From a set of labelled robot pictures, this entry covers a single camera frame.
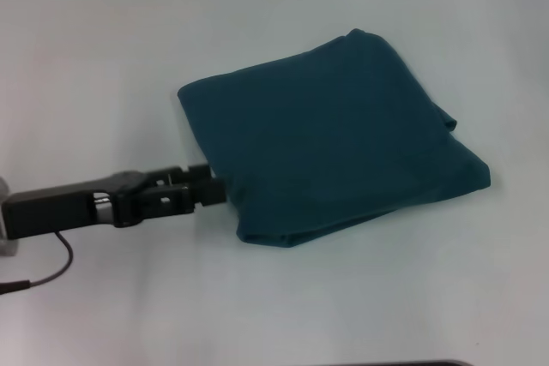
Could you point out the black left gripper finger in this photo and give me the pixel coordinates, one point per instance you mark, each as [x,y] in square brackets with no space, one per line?
[206,194]
[197,172]

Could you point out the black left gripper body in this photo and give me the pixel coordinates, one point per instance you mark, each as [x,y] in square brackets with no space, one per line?
[56,207]

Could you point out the teal t-shirt with beige print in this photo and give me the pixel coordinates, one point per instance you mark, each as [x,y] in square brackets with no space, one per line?
[326,139]

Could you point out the black flat panel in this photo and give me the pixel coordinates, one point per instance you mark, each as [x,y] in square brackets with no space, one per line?
[433,363]

